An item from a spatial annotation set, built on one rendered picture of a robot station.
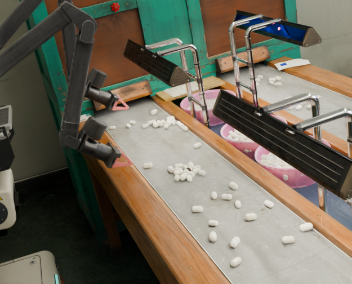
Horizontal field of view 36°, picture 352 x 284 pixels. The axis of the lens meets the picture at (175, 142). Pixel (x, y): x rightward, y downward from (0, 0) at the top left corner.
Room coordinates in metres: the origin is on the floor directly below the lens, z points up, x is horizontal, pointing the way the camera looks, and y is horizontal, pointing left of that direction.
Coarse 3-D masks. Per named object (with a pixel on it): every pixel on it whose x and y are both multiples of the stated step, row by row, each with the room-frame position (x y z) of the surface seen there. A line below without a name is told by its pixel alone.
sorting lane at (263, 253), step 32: (128, 128) 2.29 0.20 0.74; (160, 128) 2.21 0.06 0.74; (160, 160) 1.89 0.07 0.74; (192, 160) 1.84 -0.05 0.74; (224, 160) 1.78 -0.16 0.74; (160, 192) 1.64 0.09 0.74; (192, 192) 1.59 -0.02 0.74; (224, 192) 1.55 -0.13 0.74; (256, 192) 1.51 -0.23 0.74; (192, 224) 1.40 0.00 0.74; (224, 224) 1.36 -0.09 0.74; (256, 224) 1.33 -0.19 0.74; (288, 224) 1.30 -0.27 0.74; (224, 256) 1.21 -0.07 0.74; (256, 256) 1.18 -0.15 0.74; (288, 256) 1.15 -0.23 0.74; (320, 256) 1.13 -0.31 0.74
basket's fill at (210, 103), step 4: (208, 100) 2.47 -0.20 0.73; (212, 100) 2.47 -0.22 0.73; (196, 104) 2.45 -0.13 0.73; (208, 104) 2.41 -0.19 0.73; (212, 104) 2.39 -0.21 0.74; (188, 108) 2.42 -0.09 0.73; (196, 108) 2.38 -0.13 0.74; (200, 108) 2.37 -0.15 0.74; (208, 108) 2.37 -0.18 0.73; (212, 108) 2.34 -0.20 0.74; (196, 112) 2.34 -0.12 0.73
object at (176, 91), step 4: (184, 84) 2.65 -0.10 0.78; (192, 84) 2.63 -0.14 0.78; (196, 84) 2.62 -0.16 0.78; (168, 88) 2.63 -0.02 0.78; (172, 88) 2.62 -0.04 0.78; (176, 88) 2.61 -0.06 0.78; (180, 88) 2.59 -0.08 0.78; (184, 88) 2.58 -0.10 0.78; (192, 88) 2.56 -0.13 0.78; (196, 88) 2.54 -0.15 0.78; (168, 92) 2.57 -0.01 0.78; (172, 92) 2.56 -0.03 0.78; (176, 92) 2.54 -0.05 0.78; (180, 92) 2.53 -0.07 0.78; (184, 92) 2.52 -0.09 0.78; (172, 96) 2.50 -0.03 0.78
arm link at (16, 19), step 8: (24, 0) 2.12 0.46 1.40; (32, 0) 2.12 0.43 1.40; (40, 0) 2.13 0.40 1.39; (16, 8) 2.12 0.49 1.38; (24, 8) 2.11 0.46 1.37; (32, 8) 2.12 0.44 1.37; (8, 16) 2.11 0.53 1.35; (16, 16) 2.10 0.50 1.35; (24, 16) 2.11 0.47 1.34; (8, 24) 2.10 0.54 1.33; (16, 24) 2.10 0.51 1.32; (0, 32) 2.09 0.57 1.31; (8, 32) 2.10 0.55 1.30; (0, 40) 2.08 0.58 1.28; (0, 48) 2.08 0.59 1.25
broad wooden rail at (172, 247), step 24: (96, 168) 2.07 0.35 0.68; (120, 168) 1.84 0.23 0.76; (120, 192) 1.65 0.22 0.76; (144, 192) 1.61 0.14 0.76; (120, 216) 1.78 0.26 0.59; (144, 216) 1.46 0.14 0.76; (168, 216) 1.43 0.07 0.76; (144, 240) 1.43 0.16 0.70; (168, 240) 1.30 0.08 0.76; (192, 240) 1.29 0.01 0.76; (168, 264) 1.19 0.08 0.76; (192, 264) 1.17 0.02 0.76
